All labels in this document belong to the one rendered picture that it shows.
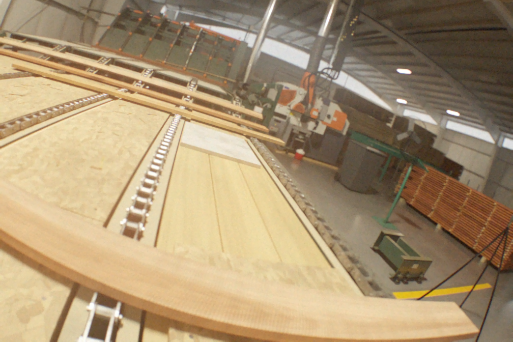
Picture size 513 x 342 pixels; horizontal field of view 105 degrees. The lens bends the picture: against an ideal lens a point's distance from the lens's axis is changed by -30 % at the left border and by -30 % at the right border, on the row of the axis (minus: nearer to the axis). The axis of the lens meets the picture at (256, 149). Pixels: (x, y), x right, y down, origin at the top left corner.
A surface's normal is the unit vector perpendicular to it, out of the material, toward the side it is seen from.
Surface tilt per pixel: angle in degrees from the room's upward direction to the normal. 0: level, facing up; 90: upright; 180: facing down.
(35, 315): 0
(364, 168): 96
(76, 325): 0
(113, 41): 47
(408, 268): 90
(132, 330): 0
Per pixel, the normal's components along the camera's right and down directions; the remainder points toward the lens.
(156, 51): 0.38, -0.43
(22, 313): 0.34, -0.92
